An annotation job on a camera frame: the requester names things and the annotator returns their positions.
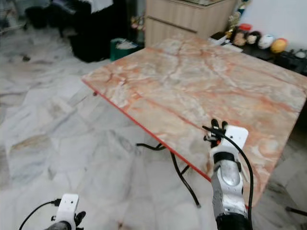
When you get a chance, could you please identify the silver metal utensil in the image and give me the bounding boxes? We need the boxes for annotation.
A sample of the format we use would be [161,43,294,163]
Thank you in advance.
[203,131,217,143]

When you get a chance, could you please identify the marble-pattern folding table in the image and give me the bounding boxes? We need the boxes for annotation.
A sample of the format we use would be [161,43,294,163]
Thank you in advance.
[82,35,307,207]

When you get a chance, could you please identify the red-lidded jar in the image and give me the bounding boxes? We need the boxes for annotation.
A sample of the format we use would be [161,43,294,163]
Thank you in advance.
[234,23,253,47]

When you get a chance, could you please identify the dark round figurine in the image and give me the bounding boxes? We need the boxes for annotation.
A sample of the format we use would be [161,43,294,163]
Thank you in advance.
[248,31,263,46]

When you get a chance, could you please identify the white round figurine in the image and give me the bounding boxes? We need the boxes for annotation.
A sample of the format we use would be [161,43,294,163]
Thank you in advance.
[258,34,275,50]

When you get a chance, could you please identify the orange round figurine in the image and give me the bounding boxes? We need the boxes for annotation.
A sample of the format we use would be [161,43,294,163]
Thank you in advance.
[270,38,290,54]

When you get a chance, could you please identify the gold trophy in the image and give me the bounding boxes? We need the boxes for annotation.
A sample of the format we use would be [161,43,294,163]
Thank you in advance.
[227,11,241,39]

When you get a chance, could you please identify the light wooden cabinet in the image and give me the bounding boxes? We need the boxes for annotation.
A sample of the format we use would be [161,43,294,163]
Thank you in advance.
[144,0,239,48]

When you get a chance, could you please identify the green bin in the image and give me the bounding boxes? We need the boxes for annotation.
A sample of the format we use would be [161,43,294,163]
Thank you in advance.
[109,38,141,62]

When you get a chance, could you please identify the black stool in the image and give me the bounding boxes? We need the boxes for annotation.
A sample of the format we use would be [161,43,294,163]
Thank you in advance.
[24,5,51,30]

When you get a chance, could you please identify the black piano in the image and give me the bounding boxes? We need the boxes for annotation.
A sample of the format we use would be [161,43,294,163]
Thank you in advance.
[50,0,131,63]

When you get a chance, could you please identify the white cloth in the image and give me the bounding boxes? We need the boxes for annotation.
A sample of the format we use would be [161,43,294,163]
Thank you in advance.
[88,0,115,13]

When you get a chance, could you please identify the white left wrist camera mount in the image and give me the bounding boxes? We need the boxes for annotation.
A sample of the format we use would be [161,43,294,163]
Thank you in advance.
[59,193,80,225]

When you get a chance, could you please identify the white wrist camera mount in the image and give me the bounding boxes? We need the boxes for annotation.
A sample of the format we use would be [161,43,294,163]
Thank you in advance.
[59,193,80,225]
[224,125,249,155]

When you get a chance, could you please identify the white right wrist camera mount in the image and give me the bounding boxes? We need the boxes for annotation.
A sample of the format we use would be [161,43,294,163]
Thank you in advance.
[224,125,249,155]

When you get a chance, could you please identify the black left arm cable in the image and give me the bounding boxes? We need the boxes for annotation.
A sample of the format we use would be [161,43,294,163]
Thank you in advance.
[19,199,62,230]

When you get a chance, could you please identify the black metal table leg frame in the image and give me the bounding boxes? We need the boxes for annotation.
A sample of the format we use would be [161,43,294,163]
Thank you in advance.
[135,141,202,208]

